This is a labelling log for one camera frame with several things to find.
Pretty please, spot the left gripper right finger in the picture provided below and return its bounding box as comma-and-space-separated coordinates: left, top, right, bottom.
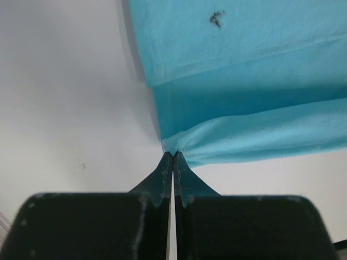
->
173, 152, 338, 259

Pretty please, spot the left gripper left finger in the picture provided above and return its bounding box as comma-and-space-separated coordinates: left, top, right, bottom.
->
1, 152, 173, 259

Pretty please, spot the light blue t shirt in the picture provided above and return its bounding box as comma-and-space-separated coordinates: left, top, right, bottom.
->
128, 1, 346, 167

